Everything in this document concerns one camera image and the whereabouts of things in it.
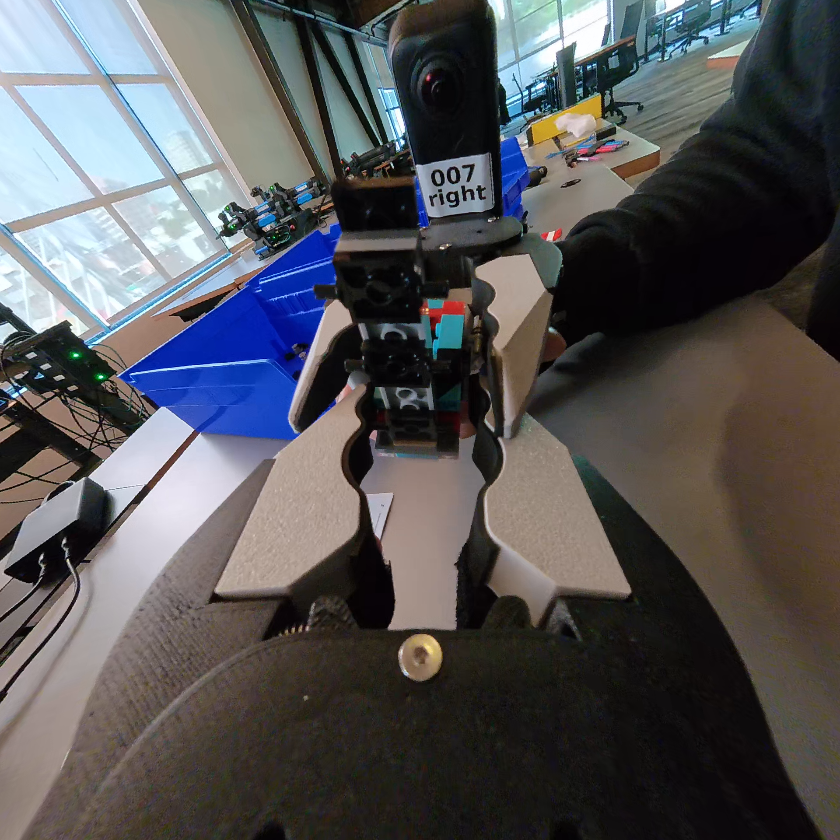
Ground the white instruction sheet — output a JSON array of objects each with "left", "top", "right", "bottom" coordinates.
[{"left": 367, "top": 492, "right": 395, "bottom": 547}]

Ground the wood-edged desk with pens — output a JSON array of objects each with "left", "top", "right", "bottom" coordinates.
[{"left": 521, "top": 125, "right": 660, "bottom": 231}]

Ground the black office chair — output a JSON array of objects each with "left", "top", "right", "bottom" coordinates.
[{"left": 600, "top": 42, "right": 644, "bottom": 126}]

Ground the long wood-edged desk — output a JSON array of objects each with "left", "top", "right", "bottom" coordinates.
[{"left": 151, "top": 177, "right": 342, "bottom": 322}]

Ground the black hub with green lights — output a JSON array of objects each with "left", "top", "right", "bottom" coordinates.
[{"left": 5, "top": 320, "right": 116, "bottom": 395}]

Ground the pile of coloured pens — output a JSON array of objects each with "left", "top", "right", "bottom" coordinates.
[{"left": 548, "top": 138, "right": 631, "bottom": 165}]

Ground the large grid window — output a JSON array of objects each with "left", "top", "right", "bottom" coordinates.
[{"left": 0, "top": 0, "right": 250, "bottom": 342}]

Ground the row of black robot arms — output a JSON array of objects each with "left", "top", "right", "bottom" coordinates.
[{"left": 217, "top": 141, "right": 411, "bottom": 260}]

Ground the yellow box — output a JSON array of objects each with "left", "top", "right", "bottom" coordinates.
[{"left": 528, "top": 93, "right": 603, "bottom": 147}]

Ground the small wood-edged table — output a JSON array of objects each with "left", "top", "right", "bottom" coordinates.
[{"left": 705, "top": 39, "right": 752, "bottom": 73}]

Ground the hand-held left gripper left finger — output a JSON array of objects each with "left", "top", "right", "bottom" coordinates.
[{"left": 215, "top": 384, "right": 398, "bottom": 627}]

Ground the ribbed blue plastic bin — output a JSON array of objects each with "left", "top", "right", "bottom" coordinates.
[{"left": 223, "top": 223, "right": 345, "bottom": 368}]

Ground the multicoloured toy brick model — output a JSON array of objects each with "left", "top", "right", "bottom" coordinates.
[{"left": 314, "top": 178, "right": 487, "bottom": 459}]

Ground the black metal rack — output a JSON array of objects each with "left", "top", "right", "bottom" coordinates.
[{"left": 0, "top": 302, "right": 158, "bottom": 487}]

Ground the row of black office chairs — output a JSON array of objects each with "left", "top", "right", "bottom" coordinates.
[{"left": 640, "top": 0, "right": 765, "bottom": 63}]

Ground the grey desk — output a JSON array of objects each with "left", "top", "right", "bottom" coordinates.
[{"left": 0, "top": 302, "right": 840, "bottom": 840}]

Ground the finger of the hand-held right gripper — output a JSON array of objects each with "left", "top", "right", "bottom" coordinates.
[
  {"left": 472, "top": 252, "right": 555, "bottom": 439},
  {"left": 289, "top": 298, "right": 368, "bottom": 434}
]

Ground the black charger box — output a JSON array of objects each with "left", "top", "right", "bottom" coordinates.
[{"left": 5, "top": 478, "right": 109, "bottom": 583}]

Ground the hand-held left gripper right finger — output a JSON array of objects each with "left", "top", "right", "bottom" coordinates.
[{"left": 456, "top": 381, "right": 634, "bottom": 627}]

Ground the person's right forearm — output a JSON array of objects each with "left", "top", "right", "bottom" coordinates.
[{"left": 554, "top": 85, "right": 840, "bottom": 345}]

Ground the black monitor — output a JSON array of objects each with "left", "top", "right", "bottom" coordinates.
[{"left": 556, "top": 42, "right": 578, "bottom": 109}]

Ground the black cable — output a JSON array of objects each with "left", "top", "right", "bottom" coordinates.
[
  {"left": 0, "top": 535, "right": 83, "bottom": 700},
  {"left": 0, "top": 551, "right": 50, "bottom": 621}
]

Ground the bundle of black cables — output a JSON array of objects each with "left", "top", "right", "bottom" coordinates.
[{"left": 0, "top": 341, "right": 161, "bottom": 506}]

